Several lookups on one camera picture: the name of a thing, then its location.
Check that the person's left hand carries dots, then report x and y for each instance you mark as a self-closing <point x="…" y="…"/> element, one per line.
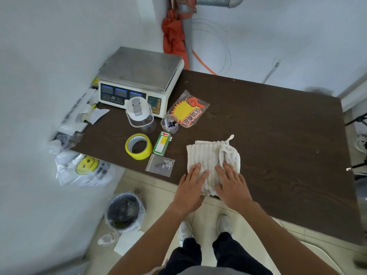
<point x="189" y="191"/>

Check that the person's right hand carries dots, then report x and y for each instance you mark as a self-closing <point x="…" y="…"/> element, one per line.
<point x="233" y="189"/>

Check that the white ribbed cloth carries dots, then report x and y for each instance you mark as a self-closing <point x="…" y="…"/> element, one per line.
<point x="206" y="157"/>

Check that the small zip bag of screws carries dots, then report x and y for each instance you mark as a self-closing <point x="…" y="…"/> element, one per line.
<point x="159" y="166"/>

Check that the small green box red arrow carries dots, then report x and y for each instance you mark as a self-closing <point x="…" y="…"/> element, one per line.
<point x="162" y="143"/>

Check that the yellow tape roll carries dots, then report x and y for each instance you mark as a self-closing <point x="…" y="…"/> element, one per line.
<point x="139" y="156"/>

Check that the black trash bin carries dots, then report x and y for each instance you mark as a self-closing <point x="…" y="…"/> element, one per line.
<point x="124" y="211"/>

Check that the small clear round container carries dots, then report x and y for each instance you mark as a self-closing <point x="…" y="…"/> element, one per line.
<point x="169" y="124"/>

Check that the clear bag yellow starburst sign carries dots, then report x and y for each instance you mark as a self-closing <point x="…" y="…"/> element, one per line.
<point x="187" y="110"/>

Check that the clear jar with white lid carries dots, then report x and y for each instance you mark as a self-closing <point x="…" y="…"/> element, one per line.
<point x="139" y="111"/>

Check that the person's left forearm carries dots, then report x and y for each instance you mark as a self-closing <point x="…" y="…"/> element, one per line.
<point x="149" y="240"/>

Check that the person's right forearm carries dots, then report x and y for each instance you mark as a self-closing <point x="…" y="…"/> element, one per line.
<point x="281" y="240"/>

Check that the person's right white shoe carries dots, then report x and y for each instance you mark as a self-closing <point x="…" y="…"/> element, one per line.
<point x="224" y="224"/>

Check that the person's white shoe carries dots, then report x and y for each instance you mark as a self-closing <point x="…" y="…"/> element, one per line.
<point x="224" y="224"/>
<point x="185" y="230"/>

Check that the person's left white shoe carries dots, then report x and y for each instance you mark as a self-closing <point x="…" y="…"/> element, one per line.
<point x="185" y="230"/>

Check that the person's grey shirt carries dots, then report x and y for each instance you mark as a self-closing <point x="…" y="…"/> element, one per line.
<point x="209" y="271"/>

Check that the white flat floor sheet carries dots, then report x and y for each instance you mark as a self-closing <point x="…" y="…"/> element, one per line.
<point x="127" y="242"/>

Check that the small clear bottle white cap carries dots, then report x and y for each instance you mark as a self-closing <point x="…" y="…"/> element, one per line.
<point x="106" y="240"/>

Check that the white bag with yellow smiley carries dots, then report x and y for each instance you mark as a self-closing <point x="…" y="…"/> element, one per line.
<point x="86" y="166"/>

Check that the white curved floor mat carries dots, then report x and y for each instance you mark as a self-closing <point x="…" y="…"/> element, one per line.
<point x="321" y="254"/>

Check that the white round bin dark lid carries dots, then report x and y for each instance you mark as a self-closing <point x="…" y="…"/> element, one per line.
<point x="318" y="91"/>

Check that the white electronic scale steel pan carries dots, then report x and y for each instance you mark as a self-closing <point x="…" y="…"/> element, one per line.
<point x="140" y="67"/>

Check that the pile of white plastic bags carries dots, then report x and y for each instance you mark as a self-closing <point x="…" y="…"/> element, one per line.
<point x="74" y="120"/>

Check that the white round patterned object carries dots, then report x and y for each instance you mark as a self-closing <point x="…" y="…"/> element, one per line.
<point x="361" y="143"/>

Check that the black folding stool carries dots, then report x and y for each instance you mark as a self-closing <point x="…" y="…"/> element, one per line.
<point x="358" y="120"/>

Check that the yellow green packet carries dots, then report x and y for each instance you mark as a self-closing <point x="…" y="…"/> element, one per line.
<point x="94" y="81"/>

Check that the white plastic pipe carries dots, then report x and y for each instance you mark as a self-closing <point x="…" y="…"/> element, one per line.
<point x="354" y="94"/>

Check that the grey metal pipe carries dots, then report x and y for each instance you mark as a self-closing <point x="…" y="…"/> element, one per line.
<point x="212" y="0"/>

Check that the grey wall plug with conduit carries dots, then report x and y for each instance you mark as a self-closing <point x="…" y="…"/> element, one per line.
<point x="276" y="65"/>

